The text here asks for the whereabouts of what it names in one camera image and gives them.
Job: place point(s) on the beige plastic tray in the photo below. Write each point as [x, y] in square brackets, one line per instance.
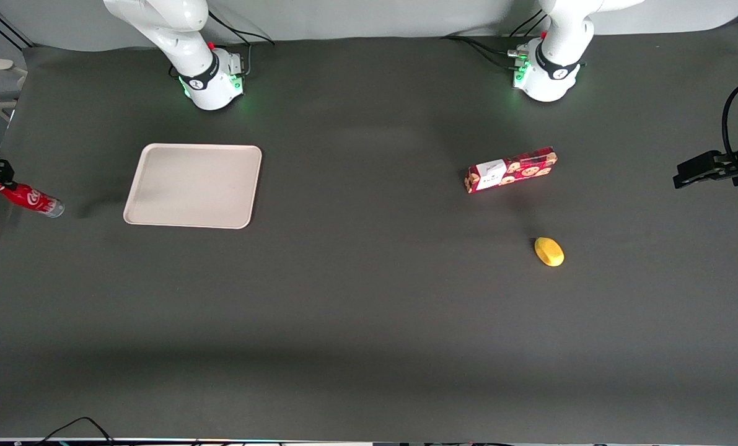
[194, 186]

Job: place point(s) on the yellow lemon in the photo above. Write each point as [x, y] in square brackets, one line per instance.
[549, 251]

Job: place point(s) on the red soda can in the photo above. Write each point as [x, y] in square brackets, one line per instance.
[33, 199]

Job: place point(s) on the beige stool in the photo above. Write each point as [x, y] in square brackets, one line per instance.
[6, 74]

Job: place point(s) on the red tartan cookie box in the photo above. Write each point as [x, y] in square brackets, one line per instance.
[511, 170]

